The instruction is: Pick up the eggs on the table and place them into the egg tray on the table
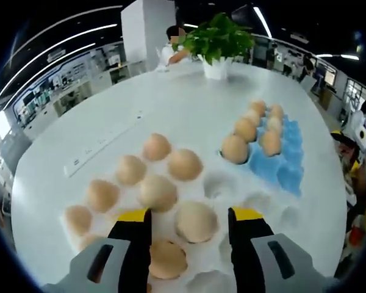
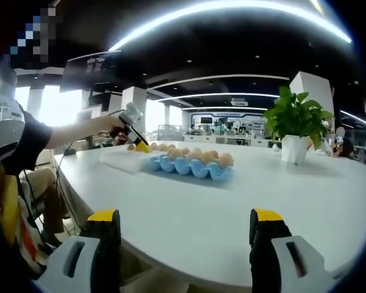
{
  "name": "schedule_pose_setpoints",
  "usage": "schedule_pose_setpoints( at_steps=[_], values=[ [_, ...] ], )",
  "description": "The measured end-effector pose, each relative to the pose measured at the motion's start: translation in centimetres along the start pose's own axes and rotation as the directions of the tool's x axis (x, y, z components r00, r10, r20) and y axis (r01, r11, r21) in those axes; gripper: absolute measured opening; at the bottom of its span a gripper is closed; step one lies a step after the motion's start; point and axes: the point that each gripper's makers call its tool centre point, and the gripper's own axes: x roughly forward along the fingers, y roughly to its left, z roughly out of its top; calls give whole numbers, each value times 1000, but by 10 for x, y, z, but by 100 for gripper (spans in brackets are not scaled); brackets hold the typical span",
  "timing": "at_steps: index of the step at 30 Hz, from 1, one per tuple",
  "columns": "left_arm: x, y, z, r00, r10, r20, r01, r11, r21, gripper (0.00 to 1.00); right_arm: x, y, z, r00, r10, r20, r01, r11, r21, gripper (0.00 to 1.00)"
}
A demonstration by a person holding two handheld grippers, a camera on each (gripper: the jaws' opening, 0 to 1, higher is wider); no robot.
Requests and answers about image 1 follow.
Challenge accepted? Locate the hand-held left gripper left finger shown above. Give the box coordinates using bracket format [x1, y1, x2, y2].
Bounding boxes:
[42, 207, 153, 293]

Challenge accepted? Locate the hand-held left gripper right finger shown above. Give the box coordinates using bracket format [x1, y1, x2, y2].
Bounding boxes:
[228, 206, 339, 293]

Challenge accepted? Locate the cluster of brown eggs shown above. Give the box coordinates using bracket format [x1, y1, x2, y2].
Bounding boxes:
[221, 99, 285, 164]
[63, 132, 220, 280]

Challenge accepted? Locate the blue egg tray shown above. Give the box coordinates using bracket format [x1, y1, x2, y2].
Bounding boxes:
[218, 114, 304, 198]

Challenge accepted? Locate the white foam holder tray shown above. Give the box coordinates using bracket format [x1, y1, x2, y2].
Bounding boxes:
[59, 134, 296, 293]

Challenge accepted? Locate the white table socket strip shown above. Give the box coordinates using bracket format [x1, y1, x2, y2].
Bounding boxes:
[63, 114, 149, 178]

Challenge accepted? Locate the straight ceiling light strip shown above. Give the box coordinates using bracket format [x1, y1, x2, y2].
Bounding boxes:
[253, 5, 274, 39]

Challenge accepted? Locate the green plant in white pot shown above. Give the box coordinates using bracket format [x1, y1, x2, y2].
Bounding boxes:
[181, 12, 257, 80]

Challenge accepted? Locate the white table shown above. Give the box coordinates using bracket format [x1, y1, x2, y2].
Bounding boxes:
[10, 59, 348, 281]

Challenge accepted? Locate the ceiling air conditioner unit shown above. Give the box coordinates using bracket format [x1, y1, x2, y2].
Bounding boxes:
[47, 50, 65, 62]

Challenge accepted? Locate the white square pillar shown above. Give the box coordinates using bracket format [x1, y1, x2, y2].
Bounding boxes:
[120, 0, 178, 73]

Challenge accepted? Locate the blue trimmed display wall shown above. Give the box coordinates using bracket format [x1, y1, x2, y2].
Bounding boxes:
[13, 50, 124, 123]

